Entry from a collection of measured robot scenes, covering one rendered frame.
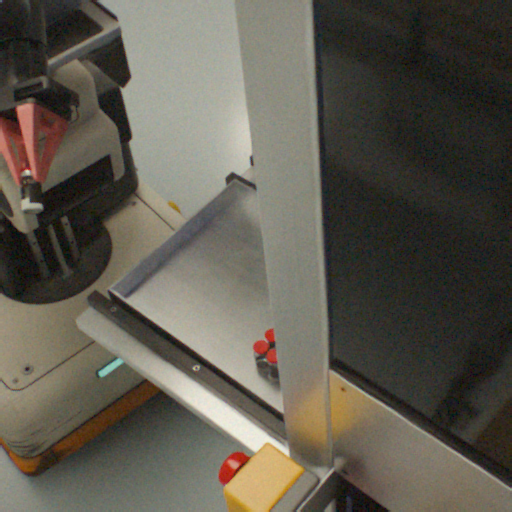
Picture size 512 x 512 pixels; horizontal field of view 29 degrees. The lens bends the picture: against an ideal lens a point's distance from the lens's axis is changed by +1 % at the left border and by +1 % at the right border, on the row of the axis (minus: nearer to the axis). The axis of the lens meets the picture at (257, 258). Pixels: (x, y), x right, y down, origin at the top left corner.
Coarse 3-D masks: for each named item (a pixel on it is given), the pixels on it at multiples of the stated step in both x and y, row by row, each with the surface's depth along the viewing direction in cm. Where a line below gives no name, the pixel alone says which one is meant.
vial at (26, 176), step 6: (24, 174) 103; (30, 174) 103; (24, 180) 103; (30, 180) 103; (24, 186) 103; (24, 192) 103; (24, 198) 103; (24, 204) 103; (30, 204) 102; (36, 204) 103; (24, 210) 103; (30, 210) 103; (36, 210) 103
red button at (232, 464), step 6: (228, 456) 103; (234, 456) 103; (240, 456) 103; (246, 456) 103; (228, 462) 102; (234, 462) 102; (240, 462) 102; (246, 462) 103; (222, 468) 102; (228, 468) 102; (234, 468) 102; (240, 468) 102; (222, 474) 102; (228, 474) 102; (234, 474) 102; (222, 480) 102; (228, 480) 102
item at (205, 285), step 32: (224, 192) 142; (256, 192) 141; (192, 224) 140; (224, 224) 142; (256, 224) 141; (160, 256) 137; (192, 256) 139; (224, 256) 138; (256, 256) 138; (128, 288) 135; (160, 288) 135; (192, 288) 135; (224, 288) 134; (256, 288) 134; (160, 320) 132; (192, 320) 131; (224, 320) 131; (256, 320) 130; (192, 352) 125; (224, 352) 127; (256, 384) 124
